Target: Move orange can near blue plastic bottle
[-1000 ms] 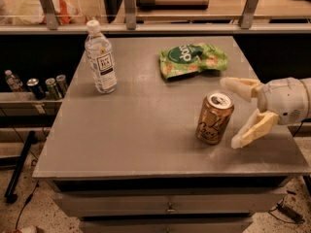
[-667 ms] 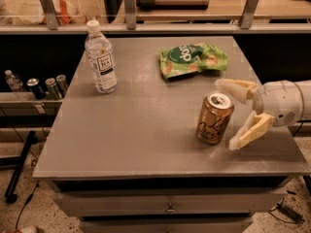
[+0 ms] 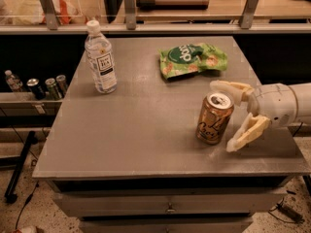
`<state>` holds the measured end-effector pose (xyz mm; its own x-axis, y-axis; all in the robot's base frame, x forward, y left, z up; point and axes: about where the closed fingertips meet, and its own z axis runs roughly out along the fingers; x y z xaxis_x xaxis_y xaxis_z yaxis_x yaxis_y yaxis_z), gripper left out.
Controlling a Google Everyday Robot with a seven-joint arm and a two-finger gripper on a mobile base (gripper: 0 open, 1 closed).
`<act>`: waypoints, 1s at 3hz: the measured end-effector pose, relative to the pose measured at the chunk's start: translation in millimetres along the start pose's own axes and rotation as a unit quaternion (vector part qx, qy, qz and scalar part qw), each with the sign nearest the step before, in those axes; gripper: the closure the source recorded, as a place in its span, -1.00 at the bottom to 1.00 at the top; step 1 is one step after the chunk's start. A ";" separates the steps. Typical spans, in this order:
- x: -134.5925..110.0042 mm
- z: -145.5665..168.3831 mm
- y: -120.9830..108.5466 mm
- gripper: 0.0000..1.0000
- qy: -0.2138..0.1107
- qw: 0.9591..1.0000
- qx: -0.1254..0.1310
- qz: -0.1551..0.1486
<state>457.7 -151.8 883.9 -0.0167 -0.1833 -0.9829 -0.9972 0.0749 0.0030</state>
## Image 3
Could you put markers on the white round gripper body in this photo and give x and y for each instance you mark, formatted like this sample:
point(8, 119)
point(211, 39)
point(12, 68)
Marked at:
point(274, 105)

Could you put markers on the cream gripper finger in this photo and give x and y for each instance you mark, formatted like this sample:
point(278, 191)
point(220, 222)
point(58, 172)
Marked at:
point(239, 92)
point(251, 128)

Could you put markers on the orange LaCroix can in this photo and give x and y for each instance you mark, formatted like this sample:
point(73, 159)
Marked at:
point(217, 108)

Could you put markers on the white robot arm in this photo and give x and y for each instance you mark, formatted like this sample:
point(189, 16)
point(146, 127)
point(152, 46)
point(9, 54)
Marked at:
point(302, 93)

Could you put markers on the clear plastic tea bottle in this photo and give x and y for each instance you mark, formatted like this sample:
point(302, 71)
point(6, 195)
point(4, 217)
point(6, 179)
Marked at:
point(100, 57)

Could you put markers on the grey can on shelf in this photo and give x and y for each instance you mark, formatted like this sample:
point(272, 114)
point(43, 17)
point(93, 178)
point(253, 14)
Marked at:
point(62, 83)

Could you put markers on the green can on shelf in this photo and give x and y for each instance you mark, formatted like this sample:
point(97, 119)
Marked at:
point(53, 89)

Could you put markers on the dark blue can on shelf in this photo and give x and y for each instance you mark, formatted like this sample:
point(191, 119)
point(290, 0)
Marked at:
point(36, 89)

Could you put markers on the green chip bag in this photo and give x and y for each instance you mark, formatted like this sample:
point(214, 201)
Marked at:
point(191, 59)

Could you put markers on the black power adapter on floor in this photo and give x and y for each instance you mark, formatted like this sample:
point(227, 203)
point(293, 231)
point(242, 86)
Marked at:
point(290, 213)

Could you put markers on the lower grey drawer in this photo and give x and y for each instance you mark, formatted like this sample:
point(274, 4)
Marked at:
point(169, 225)

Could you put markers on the grey drawer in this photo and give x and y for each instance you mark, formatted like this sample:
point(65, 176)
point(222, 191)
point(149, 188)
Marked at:
point(169, 225)
point(224, 200)

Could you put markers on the upper grey drawer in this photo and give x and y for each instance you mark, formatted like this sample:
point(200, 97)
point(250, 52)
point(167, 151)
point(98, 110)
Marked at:
point(224, 200)

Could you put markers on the orange white plastic bag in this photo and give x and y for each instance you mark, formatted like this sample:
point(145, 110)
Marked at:
point(30, 12)

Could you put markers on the black stand leg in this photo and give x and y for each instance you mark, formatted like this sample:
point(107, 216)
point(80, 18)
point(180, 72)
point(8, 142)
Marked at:
point(11, 198)

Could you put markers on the right metal bracket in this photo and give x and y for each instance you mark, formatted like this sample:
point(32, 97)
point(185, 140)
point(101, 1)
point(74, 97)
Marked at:
point(246, 19)

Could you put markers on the metal bracket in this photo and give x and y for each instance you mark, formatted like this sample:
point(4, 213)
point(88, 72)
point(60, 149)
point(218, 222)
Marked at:
point(52, 21)
point(130, 14)
point(246, 19)

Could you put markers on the middle metal bracket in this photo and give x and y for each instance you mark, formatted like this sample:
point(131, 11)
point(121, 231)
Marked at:
point(130, 14)

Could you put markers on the left metal bracket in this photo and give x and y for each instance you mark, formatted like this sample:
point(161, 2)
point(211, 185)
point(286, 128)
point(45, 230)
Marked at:
point(52, 21)

